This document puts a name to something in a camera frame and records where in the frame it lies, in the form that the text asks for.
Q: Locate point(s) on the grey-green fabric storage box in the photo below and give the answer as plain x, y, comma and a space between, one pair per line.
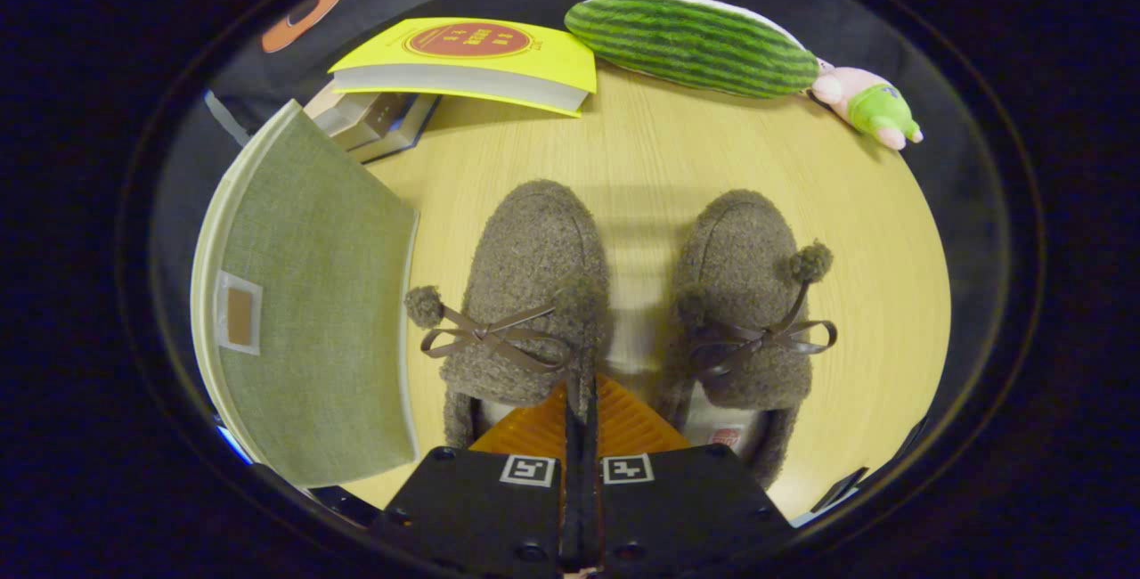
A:
312, 294

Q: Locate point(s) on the brown fuzzy shoe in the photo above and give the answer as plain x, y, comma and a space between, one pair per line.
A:
739, 249
534, 249

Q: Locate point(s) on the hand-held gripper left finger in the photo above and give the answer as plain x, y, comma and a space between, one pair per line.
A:
481, 517

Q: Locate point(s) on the dark blue book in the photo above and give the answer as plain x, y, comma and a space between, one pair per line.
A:
401, 125

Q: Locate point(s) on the watermelon slice plush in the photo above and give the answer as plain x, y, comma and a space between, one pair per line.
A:
695, 44

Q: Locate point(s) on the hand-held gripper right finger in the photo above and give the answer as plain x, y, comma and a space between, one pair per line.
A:
686, 517

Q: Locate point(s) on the yellow book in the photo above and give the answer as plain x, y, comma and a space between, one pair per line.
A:
534, 62

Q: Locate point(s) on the pink and green plush toy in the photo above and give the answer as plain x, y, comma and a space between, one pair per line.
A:
873, 107

